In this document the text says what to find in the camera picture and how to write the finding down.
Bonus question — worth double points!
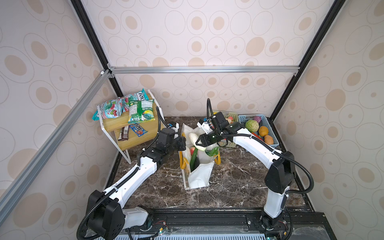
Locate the green leafy vegetable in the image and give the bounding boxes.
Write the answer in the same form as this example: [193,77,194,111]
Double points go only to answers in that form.
[205,147,220,157]

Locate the white radish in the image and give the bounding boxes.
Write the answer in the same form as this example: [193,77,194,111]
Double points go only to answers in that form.
[189,133,206,152]

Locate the green cucumber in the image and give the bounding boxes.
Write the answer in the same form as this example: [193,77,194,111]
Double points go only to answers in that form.
[190,149,199,172]

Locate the white grocery bag yellow handles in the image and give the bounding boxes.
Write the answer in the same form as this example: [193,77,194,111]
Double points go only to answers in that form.
[179,124,221,190]

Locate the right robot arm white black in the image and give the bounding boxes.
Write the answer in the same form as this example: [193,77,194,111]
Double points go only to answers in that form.
[192,99,314,231]

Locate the green snack bag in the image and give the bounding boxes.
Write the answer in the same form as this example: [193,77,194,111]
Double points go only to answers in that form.
[128,100,155,124]

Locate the teal snack bag rear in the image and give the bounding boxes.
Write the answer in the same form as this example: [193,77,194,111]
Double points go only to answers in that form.
[122,89,149,113]

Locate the teal red snack bag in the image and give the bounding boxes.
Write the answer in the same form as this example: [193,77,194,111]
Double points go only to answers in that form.
[99,98,123,119]

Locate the green fruit basket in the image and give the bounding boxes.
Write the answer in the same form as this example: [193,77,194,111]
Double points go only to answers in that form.
[214,111,239,148]

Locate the blue candy packet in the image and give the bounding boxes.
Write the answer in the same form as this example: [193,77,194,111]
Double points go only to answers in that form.
[129,123,147,137]

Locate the green round cabbage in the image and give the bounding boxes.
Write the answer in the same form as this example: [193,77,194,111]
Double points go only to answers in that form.
[245,120,260,133]

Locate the blue vegetable basket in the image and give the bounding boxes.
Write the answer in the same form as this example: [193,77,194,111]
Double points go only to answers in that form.
[238,114,279,148]

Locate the purple onion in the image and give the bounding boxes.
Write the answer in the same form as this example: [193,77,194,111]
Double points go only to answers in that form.
[253,116,262,123]

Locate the orange fruit in blue basket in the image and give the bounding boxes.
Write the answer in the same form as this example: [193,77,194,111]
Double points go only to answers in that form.
[258,126,269,137]

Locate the brown chocolate bar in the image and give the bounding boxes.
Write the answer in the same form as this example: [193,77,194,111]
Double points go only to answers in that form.
[118,126,130,142]

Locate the brown potato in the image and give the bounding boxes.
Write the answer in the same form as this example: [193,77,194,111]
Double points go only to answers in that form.
[264,135,274,146]

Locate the wooden two-tier shelf white frame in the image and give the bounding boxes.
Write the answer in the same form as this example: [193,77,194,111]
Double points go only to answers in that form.
[97,89,165,163]

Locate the horizontal aluminium rail back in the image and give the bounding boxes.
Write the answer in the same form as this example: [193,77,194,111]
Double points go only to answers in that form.
[102,65,300,76]

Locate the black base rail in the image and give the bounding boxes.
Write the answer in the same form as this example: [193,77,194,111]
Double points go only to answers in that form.
[77,208,338,240]

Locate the diagonal aluminium rail left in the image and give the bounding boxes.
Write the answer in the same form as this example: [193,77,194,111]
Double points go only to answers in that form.
[1,70,111,225]

